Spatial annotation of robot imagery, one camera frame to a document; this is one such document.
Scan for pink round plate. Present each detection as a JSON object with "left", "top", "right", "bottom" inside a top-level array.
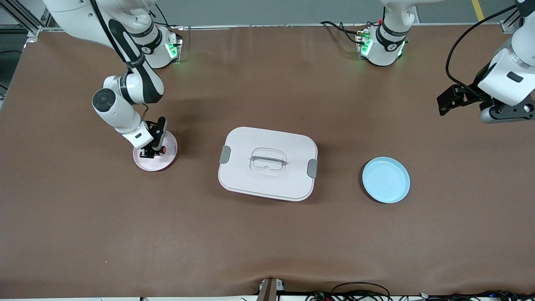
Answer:
[{"left": 133, "top": 130, "right": 178, "bottom": 172}]

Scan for aluminium frame post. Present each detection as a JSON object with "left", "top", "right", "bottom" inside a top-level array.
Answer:
[
  {"left": 499, "top": 0, "right": 535, "bottom": 34},
  {"left": 8, "top": 0, "right": 57, "bottom": 42}
]

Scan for light blue round plate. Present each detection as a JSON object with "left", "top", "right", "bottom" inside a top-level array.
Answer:
[{"left": 362, "top": 157, "right": 411, "bottom": 204}]

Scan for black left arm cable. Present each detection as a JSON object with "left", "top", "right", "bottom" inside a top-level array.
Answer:
[{"left": 445, "top": 3, "right": 520, "bottom": 91}]

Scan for black cable bundle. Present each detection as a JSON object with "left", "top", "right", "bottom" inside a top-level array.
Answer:
[{"left": 418, "top": 289, "right": 535, "bottom": 301}]

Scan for clear recessed lid handle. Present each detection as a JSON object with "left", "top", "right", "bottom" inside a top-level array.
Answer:
[{"left": 250, "top": 148, "right": 288, "bottom": 176}]

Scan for brown table mat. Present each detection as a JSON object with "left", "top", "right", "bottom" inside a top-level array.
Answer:
[{"left": 0, "top": 24, "right": 535, "bottom": 298}]

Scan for black left base cables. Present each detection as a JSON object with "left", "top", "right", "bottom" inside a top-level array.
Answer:
[{"left": 320, "top": 20, "right": 377, "bottom": 45}]

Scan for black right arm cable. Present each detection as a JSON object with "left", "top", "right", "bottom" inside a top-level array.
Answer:
[{"left": 89, "top": 0, "right": 151, "bottom": 124}]

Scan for black right base cable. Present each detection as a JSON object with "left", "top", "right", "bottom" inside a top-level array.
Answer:
[{"left": 148, "top": 3, "right": 184, "bottom": 30}]

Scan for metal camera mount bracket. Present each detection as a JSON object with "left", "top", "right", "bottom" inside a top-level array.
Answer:
[{"left": 256, "top": 278, "right": 285, "bottom": 301}]

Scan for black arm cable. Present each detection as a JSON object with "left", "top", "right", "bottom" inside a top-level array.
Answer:
[
  {"left": 89, "top": 0, "right": 151, "bottom": 124},
  {"left": 445, "top": 3, "right": 520, "bottom": 91}
]

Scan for black looped cable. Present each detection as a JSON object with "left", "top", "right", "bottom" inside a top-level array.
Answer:
[{"left": 331, "top": 281, "right": 392, "bottom": 301}]

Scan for white lidded storage box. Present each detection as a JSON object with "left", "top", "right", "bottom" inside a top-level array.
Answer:
[{"left": 218, "top": 127, "right": 318, "bottom": 202}]

